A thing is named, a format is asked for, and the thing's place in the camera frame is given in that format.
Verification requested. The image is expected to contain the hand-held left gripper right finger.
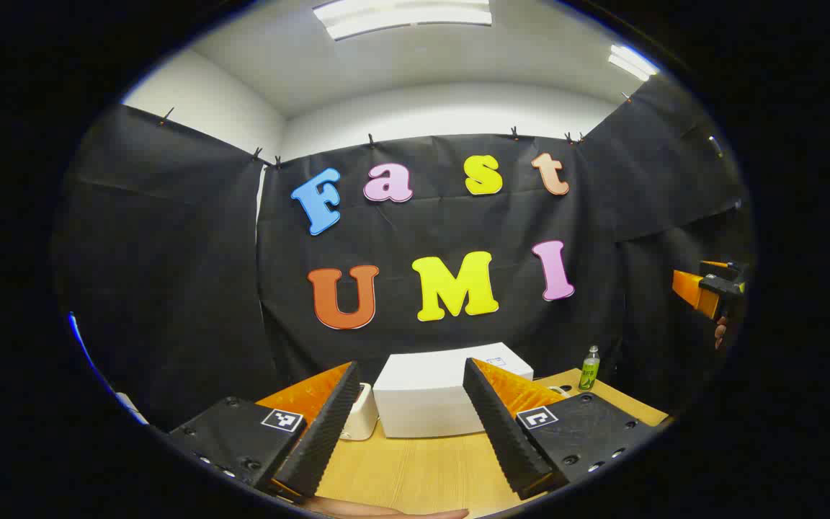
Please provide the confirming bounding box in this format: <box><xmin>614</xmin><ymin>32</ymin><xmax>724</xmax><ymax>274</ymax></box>
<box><xmin>462</xmin><ymin>357</ymin><xmax>659</xmax><ymax>502</ymax></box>

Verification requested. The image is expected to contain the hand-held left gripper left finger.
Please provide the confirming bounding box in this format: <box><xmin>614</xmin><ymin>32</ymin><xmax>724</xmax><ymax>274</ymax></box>
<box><xmin>167</xmin><ymin>360</ymin><xmax>364</xmax><ymax>503</ymax></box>

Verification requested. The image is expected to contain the white microwave oven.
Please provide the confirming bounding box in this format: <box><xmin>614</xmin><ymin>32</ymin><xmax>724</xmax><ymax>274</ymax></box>
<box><xmin>372</xmin><ymin>342</ymin><xmax>535</xmax><ymax>439</ymax></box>

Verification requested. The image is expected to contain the cream white toaster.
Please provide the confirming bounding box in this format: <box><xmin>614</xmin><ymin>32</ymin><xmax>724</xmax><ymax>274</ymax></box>
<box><xmin>339</xmin><ymin>383</ymin><xmax>380</xmax><ymax>441</ymax></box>

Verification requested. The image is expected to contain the green tea bottle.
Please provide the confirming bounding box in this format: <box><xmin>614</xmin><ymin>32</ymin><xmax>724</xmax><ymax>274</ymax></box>
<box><xmin>579</xmin><ymin>345</ymin><xmax>601</xmax><ymax>392</ymax></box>

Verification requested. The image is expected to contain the white side desk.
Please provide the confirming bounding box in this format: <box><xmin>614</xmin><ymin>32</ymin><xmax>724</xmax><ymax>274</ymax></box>
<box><xmin>114</xmin><ymin>391</ymin><xmax>150</xmax><ymax>427</ymax></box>

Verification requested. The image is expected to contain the black backdrop cloth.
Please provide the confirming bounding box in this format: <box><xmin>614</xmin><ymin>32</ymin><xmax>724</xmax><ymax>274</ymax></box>
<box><xmin>51</xmin><ymin>72</ymin><xmax>754</xmax><ymax>433</ymax></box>

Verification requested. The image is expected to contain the small ceiling light panel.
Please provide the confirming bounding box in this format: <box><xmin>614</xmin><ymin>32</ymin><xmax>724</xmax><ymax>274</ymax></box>
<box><xmin>607</xmin><ymin>44</ymin><xmax>659</xmax><ymax>82</ymax></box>

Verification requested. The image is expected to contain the long ceiling light panel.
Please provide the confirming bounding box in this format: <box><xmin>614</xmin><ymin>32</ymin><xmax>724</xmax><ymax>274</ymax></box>
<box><xmin>312</xmin><ymin>0</ymin><xmax>494</xmax><ymax>42</ymax></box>

